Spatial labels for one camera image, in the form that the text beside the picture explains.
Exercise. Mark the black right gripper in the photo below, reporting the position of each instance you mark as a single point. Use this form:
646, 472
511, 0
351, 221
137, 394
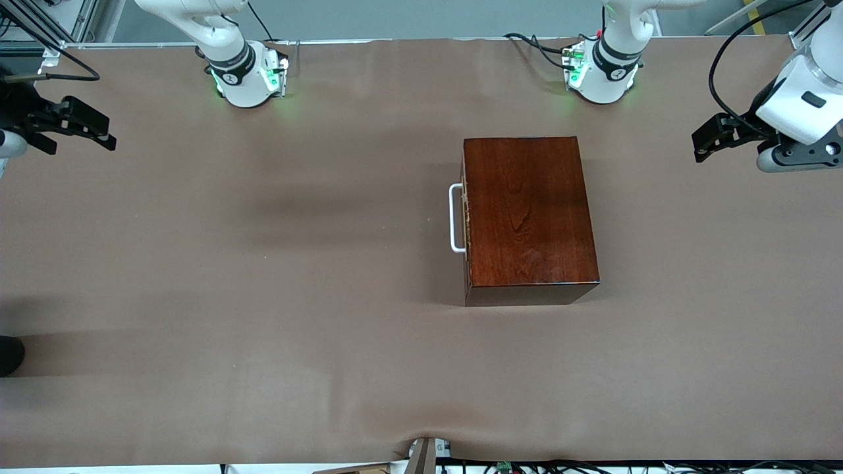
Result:
20, 107

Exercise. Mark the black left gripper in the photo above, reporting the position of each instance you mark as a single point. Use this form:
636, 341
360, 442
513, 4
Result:
749, 124

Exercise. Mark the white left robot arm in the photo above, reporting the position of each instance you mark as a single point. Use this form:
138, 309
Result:
602, 85

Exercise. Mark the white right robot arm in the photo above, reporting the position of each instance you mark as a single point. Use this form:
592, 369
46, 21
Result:
245, 89

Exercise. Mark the dark brown wooden cabinet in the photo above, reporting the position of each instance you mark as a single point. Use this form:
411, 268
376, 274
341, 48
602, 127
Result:
527, 210

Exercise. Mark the black rounded object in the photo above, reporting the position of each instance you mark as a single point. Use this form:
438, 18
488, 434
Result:
10, 355

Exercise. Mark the brown table cover sheet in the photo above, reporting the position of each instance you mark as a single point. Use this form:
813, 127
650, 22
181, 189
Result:
296, 368

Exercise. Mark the brown cardboard piece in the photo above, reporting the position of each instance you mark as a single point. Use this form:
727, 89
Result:
369, 470

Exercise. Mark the aluminium frame profile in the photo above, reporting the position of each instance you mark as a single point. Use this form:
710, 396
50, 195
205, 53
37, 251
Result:
805, 29
82, 20

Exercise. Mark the grey camera stand post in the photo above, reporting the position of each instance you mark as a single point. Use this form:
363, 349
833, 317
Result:
421, 461

